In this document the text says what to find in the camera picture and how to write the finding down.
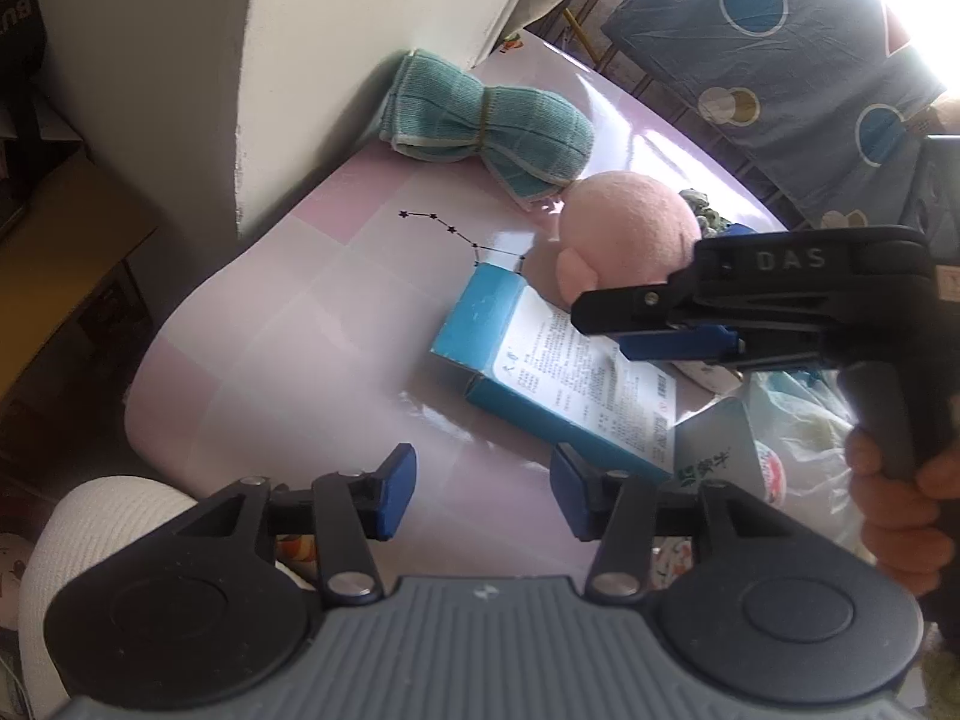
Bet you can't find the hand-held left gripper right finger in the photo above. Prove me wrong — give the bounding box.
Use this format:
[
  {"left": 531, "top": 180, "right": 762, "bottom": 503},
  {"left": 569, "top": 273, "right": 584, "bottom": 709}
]
[{"left": 550, "top": 444, "right": 781, "bottom": 602}]

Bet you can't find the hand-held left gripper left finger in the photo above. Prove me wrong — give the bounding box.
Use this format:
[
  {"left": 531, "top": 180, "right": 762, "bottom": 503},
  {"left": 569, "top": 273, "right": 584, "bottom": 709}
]
[{"left": 176, "top": 442, "right": 418, "bottom": 607}]

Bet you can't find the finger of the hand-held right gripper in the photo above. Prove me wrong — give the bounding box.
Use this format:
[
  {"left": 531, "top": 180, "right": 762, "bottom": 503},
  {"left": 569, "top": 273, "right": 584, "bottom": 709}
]
[
  {"left": 570, "top": 270, "right": 703, "bottom": 335},
  {"left": 619, "top": 325, "right": 744, "bottom": 369}
]

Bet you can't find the pink plush toy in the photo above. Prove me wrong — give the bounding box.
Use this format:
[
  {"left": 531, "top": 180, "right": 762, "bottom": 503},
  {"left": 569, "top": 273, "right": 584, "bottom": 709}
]
[{"left": 553, "top": 171, "right": 703, "bottom": 308}]

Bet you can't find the blue white printed box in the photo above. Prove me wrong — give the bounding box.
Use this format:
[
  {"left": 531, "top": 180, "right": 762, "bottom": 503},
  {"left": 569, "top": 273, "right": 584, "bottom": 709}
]
[{"left": 430, "top": 262, "right": 680, "bottom": 485}]

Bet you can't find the green white scrunchie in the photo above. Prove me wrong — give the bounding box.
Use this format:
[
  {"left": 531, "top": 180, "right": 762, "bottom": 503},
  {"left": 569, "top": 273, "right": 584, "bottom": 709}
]
[{"left": 679, "top": 189, "right": 733, "bottom": 238}]

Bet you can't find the teal towel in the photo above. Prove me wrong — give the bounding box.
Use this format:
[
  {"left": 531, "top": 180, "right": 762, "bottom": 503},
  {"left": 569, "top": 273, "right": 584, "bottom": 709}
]
[{"left": 379, "top": 49, "right": 596, "bottom": 211}]

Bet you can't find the person's right hand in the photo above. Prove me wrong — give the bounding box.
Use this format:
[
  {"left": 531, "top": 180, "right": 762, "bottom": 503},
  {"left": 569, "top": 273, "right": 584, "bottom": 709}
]
[{"left": 846, "top": 426, "right": 960, "bottom": 598}]

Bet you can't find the white plastic bag teal print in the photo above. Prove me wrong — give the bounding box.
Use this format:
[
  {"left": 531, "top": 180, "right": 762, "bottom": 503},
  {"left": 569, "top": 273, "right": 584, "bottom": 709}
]
[{"left": 739, "top": 367, "right": 882, "bottom": 586}]

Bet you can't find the pink checked tablecloth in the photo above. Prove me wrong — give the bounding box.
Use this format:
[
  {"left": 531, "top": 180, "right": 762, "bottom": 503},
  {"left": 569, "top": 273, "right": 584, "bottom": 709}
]
[{"left": 124, "top": 28, "right": 796, "bottom": 578}]

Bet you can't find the grey bedsheet with circles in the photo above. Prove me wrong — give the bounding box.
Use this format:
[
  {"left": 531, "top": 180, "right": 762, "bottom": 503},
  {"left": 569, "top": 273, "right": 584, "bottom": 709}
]
[{"left": 600, "top": 0, "right": 960, "bottom": 230}]

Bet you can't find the yellow stick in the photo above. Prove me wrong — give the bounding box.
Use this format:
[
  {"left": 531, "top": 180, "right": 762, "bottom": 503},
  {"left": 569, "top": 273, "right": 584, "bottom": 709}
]
[{"left": 562, "top": 10, "right": 601, "bottom": 65}]

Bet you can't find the white round stool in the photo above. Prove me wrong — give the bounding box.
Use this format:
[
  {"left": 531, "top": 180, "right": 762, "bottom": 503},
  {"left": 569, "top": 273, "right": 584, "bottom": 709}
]
[{"left": 19, "top": 475, "right": 301, "bottom": 720}]

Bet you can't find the yellow-brown cardboard carton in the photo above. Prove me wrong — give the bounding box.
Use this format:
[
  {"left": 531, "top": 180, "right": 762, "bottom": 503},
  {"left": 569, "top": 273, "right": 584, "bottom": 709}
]
[{"left": 0, "top": 156, "right": 163, "bottom": 400}]

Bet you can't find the black printed carton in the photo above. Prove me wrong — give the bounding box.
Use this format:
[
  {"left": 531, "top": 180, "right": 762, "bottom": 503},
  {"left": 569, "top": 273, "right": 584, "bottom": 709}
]
[{"left": 0, "top": 0, "right": 47, "bottom": 91}]

